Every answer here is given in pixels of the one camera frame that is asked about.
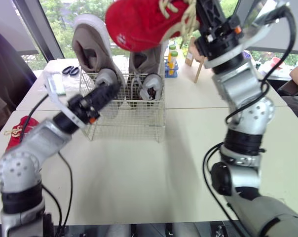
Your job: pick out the clear plastic bag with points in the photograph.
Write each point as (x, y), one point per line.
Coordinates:
(70, 82)

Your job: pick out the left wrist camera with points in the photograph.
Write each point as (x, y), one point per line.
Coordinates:
(54, 84)

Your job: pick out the black scissors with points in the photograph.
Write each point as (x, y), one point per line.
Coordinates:
(70, 70)

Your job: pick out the small grey shoe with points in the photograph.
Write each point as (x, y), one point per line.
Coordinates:
(152, 82)
(105, 75)

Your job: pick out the person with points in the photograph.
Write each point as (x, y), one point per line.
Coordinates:
(8, 74)
(295, 81)

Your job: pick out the wooden stand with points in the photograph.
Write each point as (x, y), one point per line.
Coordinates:
(197, 66)

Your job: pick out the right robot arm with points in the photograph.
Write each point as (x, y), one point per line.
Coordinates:
(242, 86)

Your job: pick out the blue bottle rack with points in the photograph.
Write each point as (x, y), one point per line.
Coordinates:
(172, 74)

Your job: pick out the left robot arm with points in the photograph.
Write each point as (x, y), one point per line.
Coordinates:
(43, 138)

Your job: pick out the red lace-up shoe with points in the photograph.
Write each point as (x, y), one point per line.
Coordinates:
(28, 123)
(141, 24)

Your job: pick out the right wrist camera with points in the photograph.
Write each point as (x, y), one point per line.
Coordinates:
(258, 24)

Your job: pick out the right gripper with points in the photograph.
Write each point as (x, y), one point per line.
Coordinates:
(218, 42)

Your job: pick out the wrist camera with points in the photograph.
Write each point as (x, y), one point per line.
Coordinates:
(258, 24)
(54, 84)

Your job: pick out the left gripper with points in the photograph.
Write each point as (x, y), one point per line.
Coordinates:
(83, 106)

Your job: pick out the large beige shoe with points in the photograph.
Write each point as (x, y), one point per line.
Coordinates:
(89, 49)
(149, 61)

